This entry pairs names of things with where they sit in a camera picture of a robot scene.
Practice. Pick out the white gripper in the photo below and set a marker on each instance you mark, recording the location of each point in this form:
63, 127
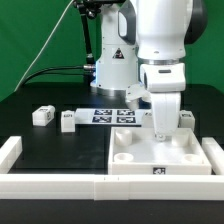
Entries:
161, 86

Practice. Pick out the white square tabletop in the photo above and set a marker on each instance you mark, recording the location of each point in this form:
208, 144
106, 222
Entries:
136, 151

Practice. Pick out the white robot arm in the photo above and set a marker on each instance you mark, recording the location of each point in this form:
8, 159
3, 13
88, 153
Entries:
143, 44

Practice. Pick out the white marker tag sheet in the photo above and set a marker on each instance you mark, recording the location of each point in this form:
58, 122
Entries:
108, 116

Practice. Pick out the white U-shaped fence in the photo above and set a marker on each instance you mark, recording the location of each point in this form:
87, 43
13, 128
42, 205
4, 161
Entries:
101, 187

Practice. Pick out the black camera stand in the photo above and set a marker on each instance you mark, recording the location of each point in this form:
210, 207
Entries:
89, 9

